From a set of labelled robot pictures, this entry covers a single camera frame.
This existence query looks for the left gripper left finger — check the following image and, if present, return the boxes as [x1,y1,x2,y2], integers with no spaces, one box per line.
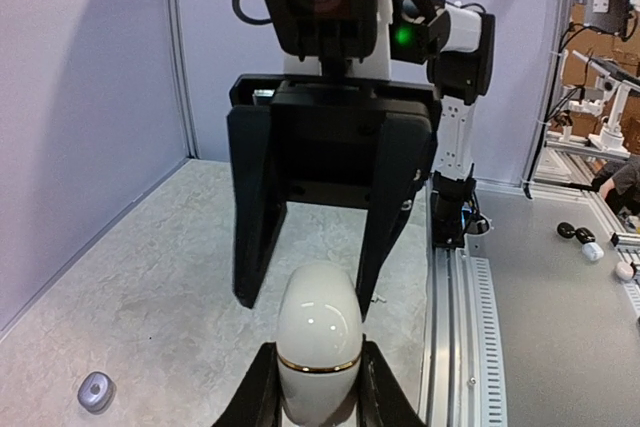
[212,342,281,427]

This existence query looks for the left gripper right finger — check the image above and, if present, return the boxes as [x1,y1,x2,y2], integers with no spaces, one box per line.
[357,340,425,427]

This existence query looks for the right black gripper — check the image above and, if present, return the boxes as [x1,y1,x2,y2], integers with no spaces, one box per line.
[227,74,439,317]

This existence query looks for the white earbud charging case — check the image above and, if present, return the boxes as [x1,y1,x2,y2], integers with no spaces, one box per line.
[276,262,363,426]

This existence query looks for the purple earbud charging case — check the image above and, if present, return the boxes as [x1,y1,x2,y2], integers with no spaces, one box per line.
[77,371,116,413]

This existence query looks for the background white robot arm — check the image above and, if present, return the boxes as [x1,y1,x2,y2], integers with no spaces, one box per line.
[546,50,639,159]

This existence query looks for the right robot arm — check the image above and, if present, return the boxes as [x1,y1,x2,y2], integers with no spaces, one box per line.
[227,0,495,312]

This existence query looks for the black earbud case background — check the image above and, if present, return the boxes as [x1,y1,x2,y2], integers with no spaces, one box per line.
[556,222,576,239]

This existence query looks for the small white case background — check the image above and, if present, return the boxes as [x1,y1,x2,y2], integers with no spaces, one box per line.
[581,242,604,262]

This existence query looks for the white round case background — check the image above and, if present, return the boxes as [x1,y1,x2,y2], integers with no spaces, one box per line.
[614,261,638,282]

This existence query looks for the person in background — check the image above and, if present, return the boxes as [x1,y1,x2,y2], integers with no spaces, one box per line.
[591,154,639,216]

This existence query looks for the aluminium front rail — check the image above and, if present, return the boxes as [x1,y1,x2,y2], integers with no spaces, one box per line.
[418,188,508,426]

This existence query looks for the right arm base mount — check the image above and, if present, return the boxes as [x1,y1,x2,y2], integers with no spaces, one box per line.
[430,172,491,249]

